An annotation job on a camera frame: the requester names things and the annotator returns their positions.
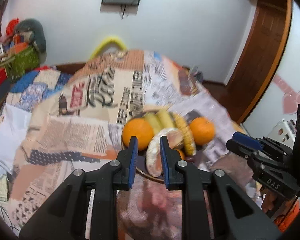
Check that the white device with stickers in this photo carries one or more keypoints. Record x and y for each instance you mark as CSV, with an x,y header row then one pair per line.
x,y
284,132

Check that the dark round plate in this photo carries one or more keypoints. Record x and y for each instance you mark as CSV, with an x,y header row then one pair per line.
x,y
141,160

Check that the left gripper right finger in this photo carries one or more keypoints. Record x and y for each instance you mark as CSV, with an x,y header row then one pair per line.
x,y
213,205

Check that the dark red grape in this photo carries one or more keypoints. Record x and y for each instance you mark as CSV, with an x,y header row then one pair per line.
x,y
190,159

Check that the blue patchwork quilt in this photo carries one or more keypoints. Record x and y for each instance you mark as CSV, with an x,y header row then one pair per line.
x,y
36,86

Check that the right hand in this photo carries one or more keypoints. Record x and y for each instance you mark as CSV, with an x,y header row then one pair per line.
x,y
274,205

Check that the yellow pillow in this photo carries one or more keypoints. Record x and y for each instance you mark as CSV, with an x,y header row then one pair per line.
x,y
106,43

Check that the large orange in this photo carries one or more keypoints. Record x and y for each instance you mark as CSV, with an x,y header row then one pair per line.
x,y
139,128
203,130

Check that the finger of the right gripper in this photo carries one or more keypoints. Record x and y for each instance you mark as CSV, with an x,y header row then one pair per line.
x,y
239,149
247,141

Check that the brown wooden door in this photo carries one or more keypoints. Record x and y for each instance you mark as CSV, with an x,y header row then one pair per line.
x,y
260,57

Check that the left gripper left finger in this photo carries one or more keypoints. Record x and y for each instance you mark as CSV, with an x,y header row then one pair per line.
x,y
64,214

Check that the green patterned box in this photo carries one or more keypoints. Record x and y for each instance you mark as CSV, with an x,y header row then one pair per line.
x,y
17,65

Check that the medium mandarin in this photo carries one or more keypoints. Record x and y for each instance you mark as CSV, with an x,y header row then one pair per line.
x,y
182,155

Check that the newspaper print blanket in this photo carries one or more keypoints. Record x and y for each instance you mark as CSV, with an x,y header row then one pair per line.
x,y
81,127

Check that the grey plush toy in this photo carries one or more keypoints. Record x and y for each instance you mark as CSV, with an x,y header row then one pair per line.
x,y
33,33

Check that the pink peeled pomelo segment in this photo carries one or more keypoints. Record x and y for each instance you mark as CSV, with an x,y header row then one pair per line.
x,y
162,147

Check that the pomelo segment with yellow peel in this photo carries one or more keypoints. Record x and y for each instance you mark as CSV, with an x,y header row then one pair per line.
x,y
188,140

